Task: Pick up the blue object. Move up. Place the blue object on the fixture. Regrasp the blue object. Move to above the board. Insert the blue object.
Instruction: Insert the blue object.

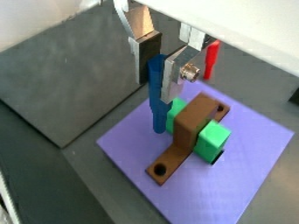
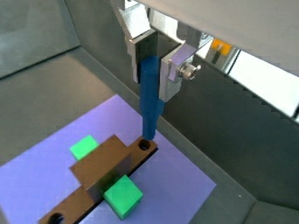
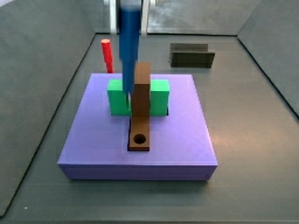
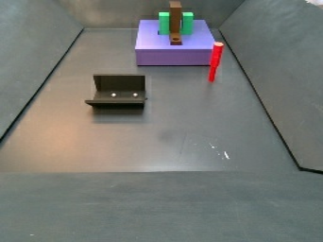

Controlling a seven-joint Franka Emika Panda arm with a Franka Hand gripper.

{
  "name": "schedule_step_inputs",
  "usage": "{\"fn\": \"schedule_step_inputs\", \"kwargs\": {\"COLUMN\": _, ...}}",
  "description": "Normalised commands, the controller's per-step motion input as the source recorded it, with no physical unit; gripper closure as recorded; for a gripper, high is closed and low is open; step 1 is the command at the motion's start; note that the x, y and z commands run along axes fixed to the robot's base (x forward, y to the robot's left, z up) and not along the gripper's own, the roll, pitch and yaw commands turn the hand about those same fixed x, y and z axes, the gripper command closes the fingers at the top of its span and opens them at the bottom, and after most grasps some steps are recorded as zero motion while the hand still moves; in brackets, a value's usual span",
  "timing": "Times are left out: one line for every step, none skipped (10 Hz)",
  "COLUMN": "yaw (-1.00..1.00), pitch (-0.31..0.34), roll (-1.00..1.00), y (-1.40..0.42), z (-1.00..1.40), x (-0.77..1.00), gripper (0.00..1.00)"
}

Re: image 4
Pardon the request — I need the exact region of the black angled fixture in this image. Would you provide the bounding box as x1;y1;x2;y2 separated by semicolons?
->
85;74;147;107

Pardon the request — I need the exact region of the purple base block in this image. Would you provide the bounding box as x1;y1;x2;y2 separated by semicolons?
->
135;20;215;66

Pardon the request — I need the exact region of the red hexagonal peg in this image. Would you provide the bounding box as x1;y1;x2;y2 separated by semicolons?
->
208;42;224;82

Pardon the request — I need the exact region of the green U-shaped block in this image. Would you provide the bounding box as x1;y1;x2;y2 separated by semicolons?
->
157;12;195;35

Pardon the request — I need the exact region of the brown L-shaped block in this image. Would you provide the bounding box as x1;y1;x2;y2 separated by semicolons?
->
169;1;181;45

